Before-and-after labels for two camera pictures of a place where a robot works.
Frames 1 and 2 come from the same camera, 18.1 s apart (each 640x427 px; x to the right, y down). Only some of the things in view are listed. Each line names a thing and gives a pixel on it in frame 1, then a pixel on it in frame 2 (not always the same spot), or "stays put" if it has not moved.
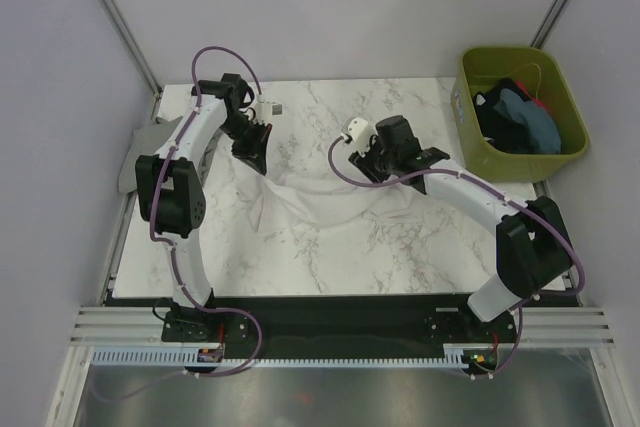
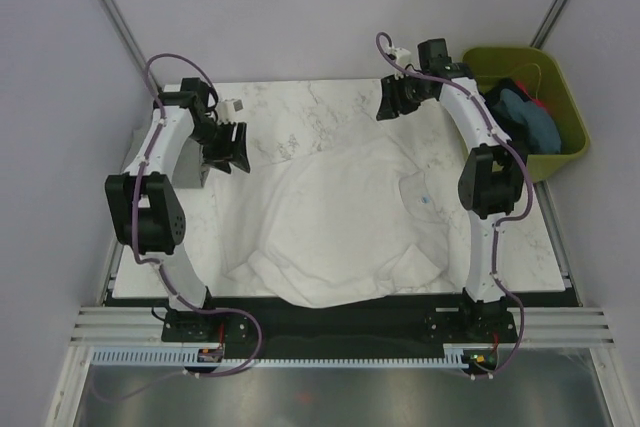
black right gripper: x=354 y=159 -> x=390 y=87
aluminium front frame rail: x=106 y=325 stays put
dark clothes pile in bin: x=513 y=120 stays put
